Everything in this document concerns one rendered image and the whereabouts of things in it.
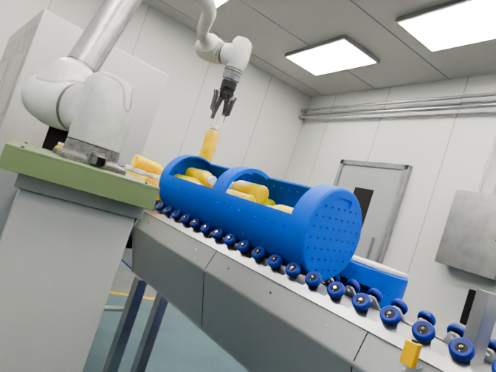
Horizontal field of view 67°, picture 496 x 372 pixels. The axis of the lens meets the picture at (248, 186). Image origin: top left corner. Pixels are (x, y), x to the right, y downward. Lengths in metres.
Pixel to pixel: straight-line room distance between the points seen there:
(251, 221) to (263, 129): 5.64
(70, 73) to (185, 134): 4.91
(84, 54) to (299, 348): 1.09
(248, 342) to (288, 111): 6.14
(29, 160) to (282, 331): 0.75
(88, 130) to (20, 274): 0.41
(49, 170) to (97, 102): 0.26
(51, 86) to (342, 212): 0.94
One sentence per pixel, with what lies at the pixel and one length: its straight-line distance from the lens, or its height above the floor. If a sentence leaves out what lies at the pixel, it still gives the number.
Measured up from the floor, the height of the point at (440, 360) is 0.93.
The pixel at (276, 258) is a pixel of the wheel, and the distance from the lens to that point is 1.14.
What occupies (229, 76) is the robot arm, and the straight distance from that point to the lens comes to 1.86.
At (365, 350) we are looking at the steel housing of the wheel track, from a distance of 0.94.
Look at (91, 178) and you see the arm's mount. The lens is 1.01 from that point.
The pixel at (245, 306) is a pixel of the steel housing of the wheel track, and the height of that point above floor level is 0.81.
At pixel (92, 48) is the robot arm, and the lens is 1.39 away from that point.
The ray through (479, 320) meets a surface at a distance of 0.94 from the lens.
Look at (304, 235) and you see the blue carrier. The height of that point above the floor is 1.07.
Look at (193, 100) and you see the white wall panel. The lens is 6.22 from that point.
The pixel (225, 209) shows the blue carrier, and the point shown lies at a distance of 1.30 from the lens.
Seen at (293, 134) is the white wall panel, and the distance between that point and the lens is 7.15.
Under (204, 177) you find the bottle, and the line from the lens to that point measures 1.64.
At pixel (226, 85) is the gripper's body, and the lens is 1.86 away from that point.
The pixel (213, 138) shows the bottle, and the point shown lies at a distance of 1.85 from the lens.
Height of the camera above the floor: 1.10
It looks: 3 degrees up
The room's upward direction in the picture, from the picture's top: 18 degrees clockwise
